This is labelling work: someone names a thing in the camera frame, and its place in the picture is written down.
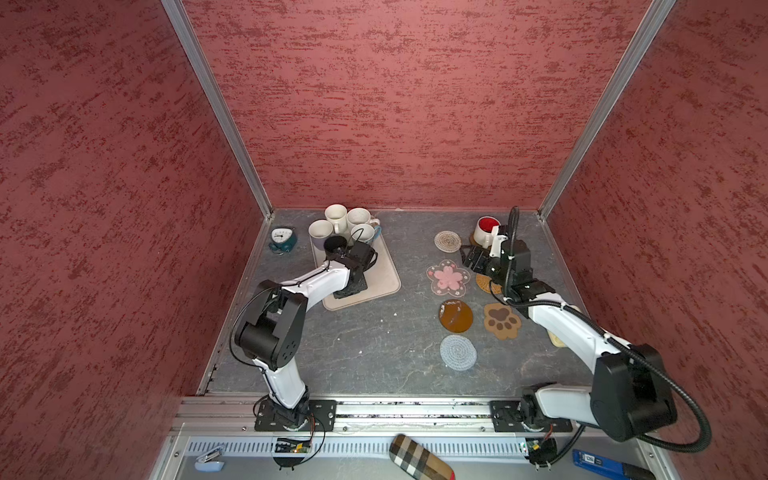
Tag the beige serving tray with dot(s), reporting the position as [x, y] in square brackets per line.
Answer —
[382, 280]

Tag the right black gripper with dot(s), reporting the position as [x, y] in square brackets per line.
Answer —
[473, 251]

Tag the white mug back right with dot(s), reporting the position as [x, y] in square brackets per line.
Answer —
[361, 216]

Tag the white mug red inside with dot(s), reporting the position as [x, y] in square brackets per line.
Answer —
[486, 229]

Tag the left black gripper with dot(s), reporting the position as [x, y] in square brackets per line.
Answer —
[361, 287]

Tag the black mug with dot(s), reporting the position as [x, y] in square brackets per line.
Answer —
[335, 244]

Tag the white mug back left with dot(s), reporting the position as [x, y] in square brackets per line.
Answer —
[319, 231]

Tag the pink flower coaster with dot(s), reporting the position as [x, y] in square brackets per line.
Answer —
[448, 279]

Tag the brown paw coaster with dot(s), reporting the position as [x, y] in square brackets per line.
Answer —
[501, 321]

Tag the small stapler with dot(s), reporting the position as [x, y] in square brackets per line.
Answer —
[210, 461]

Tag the blue tool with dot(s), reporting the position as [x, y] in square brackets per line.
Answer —
[609, 468]

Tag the plaid case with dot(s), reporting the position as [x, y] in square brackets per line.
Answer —
[417, 461]

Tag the grey woven round coaster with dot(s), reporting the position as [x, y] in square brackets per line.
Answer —
[458, 353]

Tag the white mug back middle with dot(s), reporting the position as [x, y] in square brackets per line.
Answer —
[336, 214]

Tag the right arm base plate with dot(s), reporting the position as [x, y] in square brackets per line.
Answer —
[508, 416]

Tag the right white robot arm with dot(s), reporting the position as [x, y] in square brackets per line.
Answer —
[627, 396]

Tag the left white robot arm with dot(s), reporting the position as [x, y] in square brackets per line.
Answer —
[270, 326]

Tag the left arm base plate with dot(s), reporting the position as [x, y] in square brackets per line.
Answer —
[272, 417]

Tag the white woven round coaster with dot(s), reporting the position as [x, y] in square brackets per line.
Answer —
[448, 241]

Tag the cream calculator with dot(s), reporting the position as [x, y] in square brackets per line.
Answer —
[555, 341]

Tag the brown wooden round coaster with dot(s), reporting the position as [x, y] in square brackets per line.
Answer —
[455, 316]

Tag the tan woven round coaster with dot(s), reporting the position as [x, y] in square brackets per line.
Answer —
[486, 284]

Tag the light blue floral mug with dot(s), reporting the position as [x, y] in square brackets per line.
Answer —
[365, 233]

